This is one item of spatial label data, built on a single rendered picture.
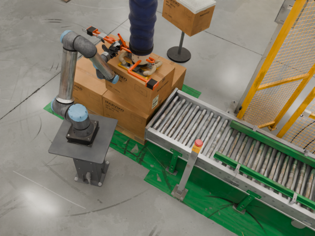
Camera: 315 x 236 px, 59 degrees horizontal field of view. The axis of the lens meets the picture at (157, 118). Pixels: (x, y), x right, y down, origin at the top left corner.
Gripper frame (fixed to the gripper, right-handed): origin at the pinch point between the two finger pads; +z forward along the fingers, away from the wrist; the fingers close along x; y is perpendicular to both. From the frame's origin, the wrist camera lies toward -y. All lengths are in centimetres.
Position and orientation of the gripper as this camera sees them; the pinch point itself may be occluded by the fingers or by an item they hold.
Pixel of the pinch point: (117, 43)
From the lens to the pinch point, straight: 282.7
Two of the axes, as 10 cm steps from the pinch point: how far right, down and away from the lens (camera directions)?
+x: 0.9, -6.1, -7.9
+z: 5.0, -6.6, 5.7
